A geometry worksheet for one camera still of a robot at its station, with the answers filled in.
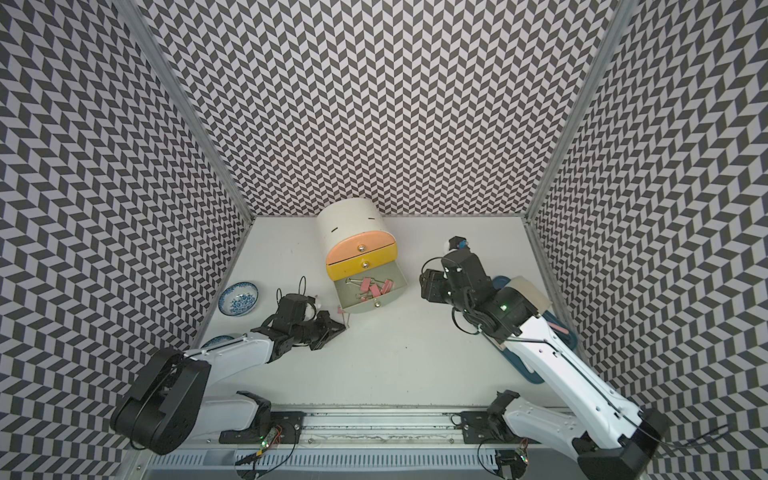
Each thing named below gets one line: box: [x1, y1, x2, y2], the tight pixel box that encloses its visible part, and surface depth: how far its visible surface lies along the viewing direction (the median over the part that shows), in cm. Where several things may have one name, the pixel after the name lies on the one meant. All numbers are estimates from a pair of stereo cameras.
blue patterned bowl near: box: [201, 335, 235, 349], surface depth 84 cm
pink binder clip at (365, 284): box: [345, 277, 372, 296], surface depth 98 cm
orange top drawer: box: [326, 230, 395, 265], surface depth 83 cm
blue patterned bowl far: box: [218, 281, 259, 317], surface depth 96 cm
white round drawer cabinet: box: [316, 198, 407, 308], surface depth 91 cm
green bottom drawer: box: [333, 260, 408, 313], surface depth 91 cm
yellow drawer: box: [326, 242, 398, 281], surface depth 85 cm
